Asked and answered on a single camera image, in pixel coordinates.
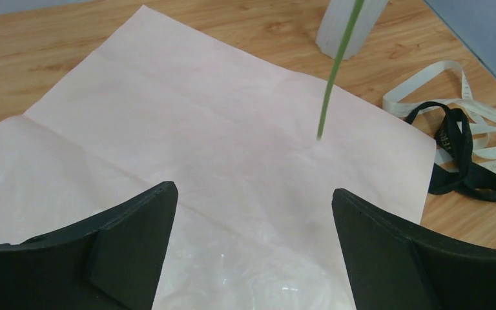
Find pink paper flower wrap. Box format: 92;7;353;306
0;6;435;309

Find white printed ribbon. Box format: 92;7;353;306
382;60;496;173

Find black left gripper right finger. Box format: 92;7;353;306
332;189;496;309

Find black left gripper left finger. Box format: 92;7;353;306
0;181;178;309

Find black printed ribbon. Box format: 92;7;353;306
404;101;496;203

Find white ribbed vase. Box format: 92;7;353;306
315;0;390;61

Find pink flowers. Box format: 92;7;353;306
316;0;364;140

